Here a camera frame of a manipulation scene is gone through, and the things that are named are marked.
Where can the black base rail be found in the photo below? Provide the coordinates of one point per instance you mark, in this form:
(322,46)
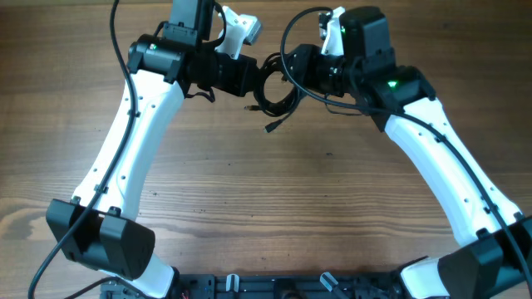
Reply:
(324,286)

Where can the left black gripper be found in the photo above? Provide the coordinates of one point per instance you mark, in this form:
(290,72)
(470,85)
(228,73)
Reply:
(243,82)

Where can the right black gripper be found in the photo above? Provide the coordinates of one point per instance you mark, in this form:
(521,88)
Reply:
(304,71)

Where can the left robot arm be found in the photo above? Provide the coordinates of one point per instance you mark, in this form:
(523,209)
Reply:
(200,45)

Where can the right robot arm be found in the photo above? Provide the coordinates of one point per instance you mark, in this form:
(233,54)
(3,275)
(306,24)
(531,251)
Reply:
(493,235)

